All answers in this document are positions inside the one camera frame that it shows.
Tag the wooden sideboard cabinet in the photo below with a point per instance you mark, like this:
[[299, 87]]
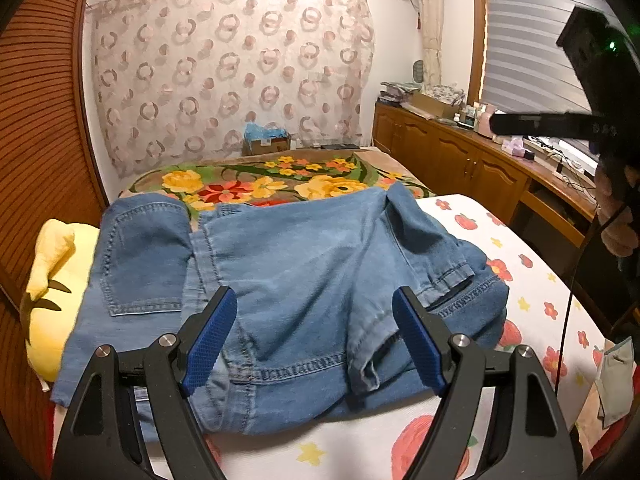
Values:
[[450, 160]]

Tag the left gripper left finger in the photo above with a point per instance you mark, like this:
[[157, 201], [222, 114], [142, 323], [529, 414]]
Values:
[[101, 436]]

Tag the wooden louvered wardrobe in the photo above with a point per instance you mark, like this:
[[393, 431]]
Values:
[[47, 170]]

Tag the floral brown blanket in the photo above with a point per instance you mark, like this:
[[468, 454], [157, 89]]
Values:
[[276, 178]]

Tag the beige side curtain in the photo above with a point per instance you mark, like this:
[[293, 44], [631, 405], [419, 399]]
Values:
[[431, 18]]

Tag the yellow plush toy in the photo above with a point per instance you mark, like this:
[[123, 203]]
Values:
[[51, 301]]

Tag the striped window blind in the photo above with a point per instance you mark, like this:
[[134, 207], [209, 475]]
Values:
[[524, 69]]

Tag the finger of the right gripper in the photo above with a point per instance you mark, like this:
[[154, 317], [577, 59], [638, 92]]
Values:
[[565, 126]]

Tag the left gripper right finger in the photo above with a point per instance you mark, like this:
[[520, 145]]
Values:
[[526, 437]]

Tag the right hand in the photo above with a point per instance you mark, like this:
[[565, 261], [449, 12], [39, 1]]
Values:
[[618, 236]]

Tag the blue denim pants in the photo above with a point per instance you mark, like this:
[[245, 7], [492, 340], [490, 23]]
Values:
[[314, 334]]

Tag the brown cardboard box on cabinet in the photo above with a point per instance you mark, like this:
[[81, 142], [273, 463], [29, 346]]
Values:
[[433, 106]]

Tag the pink bottle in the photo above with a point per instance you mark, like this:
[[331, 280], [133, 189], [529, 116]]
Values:
[[483, 127]]

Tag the white strawberry print sheet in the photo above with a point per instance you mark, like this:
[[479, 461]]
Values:
[[379, 443]]

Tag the circle patterned lace curtain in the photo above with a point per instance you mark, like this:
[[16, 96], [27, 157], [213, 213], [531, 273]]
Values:
[[179, 80]]

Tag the cardboard box with blue item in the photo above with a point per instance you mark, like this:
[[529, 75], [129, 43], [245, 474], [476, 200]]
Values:
[[259, 140]]

